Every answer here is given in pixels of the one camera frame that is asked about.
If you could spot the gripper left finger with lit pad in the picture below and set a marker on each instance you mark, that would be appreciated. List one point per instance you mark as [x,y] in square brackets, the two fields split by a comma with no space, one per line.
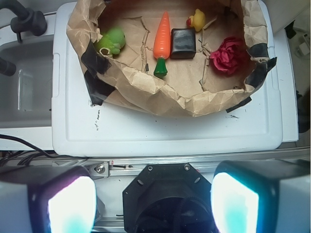
[46,199]

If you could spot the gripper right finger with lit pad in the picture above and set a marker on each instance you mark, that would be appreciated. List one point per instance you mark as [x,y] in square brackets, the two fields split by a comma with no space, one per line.
[262,196]

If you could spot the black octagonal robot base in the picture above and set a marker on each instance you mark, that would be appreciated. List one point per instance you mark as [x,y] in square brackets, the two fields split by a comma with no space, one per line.
[168,198]

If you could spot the green plush animal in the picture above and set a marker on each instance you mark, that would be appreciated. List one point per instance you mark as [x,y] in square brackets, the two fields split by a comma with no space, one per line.
[111,42]

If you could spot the white plastic bin lid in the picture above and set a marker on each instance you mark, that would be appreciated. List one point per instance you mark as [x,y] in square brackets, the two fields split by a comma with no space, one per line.
[82,129]

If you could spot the clear plastic container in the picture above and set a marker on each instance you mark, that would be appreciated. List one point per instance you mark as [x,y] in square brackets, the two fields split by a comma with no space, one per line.
[25,91]

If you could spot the crumpled red paper ball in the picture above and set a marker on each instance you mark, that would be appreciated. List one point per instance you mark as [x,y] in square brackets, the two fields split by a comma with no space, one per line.
[230,55]

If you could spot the brown paper bag tray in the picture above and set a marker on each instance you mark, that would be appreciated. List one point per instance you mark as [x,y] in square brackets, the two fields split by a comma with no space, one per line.
[192,87]

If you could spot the black cube block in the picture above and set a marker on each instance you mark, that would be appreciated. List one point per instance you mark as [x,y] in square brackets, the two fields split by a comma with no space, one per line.
[183,44]

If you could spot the orange plastic carrot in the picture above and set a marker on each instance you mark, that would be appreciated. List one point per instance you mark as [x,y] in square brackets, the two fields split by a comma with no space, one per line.
[162,46]

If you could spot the black clamp knob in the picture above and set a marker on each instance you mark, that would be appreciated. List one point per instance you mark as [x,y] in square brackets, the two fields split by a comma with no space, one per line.
[26,20]

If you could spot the yellow rubber duck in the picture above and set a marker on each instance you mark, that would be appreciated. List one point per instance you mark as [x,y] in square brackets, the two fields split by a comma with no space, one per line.
[197,21]

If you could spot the metal corner bracket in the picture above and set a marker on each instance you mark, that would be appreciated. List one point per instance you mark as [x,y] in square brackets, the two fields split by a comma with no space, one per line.
[98,170]

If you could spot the aluminium extrusion rail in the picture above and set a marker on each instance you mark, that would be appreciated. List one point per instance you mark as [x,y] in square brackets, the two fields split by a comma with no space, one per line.
[132,166]

